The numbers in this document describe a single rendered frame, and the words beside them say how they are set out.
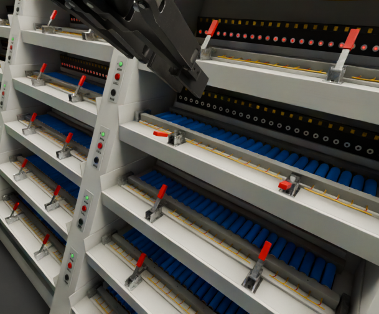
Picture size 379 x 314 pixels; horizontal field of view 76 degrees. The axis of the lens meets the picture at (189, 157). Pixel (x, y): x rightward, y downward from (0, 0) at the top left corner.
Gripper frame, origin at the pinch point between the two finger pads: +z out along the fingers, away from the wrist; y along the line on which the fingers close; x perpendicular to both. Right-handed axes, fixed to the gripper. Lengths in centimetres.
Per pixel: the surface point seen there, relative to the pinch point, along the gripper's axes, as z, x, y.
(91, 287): 37, -60, -29
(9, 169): 31, -45, -93
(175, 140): 20.7, -7.0, -11.3
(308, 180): 24.4, -4.4, 16.5
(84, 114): 22, -10, -46
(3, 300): 30, -82, -57
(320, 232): 22.6, -11.8, 21.3
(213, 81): 18.5, 7.3, -7.0
